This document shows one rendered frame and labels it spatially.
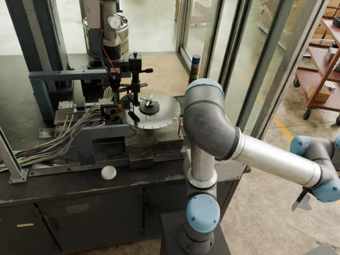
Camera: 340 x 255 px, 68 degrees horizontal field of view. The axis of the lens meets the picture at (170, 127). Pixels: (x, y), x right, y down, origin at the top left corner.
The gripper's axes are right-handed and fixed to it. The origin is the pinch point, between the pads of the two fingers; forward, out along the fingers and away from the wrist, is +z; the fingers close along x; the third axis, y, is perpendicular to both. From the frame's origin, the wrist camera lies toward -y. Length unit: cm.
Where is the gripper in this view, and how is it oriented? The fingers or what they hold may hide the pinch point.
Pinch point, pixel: (296, 197)
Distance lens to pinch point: 118.9
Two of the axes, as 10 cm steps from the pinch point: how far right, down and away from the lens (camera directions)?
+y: 7.8, 4.7, -4.1
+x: 6.2, -4.9, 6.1
